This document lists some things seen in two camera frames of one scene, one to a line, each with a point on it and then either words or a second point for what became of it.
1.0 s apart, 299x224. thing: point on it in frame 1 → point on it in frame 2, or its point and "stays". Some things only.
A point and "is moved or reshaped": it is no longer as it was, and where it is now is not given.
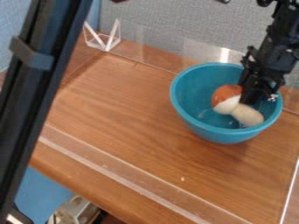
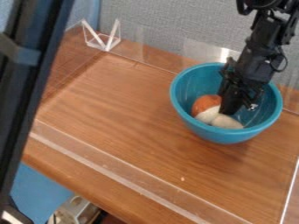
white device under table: x=78 y=211 stays
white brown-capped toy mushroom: x=226 y=104 is moved or reshaped
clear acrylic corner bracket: x=102 y=40 stays
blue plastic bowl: x=192 y=88 stays
